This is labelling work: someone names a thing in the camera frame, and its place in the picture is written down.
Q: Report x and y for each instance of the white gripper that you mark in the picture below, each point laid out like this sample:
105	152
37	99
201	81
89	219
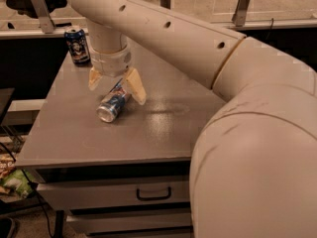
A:
110	64

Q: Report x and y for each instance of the red bull can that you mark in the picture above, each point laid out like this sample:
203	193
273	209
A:
113	103

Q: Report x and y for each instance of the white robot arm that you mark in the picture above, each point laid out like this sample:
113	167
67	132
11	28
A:
253	170

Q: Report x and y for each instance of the dark blue soda can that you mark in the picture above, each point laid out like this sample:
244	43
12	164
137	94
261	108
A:
77	45

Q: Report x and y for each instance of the grey drawer cabinet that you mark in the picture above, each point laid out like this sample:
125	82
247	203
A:
90	170

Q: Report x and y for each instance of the black office chair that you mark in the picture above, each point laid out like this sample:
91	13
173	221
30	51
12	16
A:
29	0

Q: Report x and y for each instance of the snack bags on floor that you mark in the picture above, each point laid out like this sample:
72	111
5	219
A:
13	180

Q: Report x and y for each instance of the left metal bracket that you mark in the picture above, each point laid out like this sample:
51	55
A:
46	22

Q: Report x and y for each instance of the black drawer handle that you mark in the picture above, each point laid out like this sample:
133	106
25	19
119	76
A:
153	195

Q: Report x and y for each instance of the right metal bracket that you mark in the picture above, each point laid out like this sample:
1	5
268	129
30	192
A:
240	15

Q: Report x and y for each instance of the metal rail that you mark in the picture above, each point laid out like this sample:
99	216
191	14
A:
249	25

